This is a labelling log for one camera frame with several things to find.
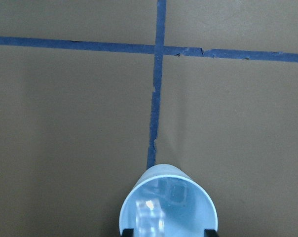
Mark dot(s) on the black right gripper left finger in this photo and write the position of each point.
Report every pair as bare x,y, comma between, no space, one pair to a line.
128,233

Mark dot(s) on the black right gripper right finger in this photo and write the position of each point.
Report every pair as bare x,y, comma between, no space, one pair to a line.
210,233

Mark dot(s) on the clear ice cube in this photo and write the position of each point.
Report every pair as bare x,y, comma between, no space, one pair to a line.
149,218

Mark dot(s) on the light blue plastic cup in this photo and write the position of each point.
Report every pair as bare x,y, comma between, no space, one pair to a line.
188,208

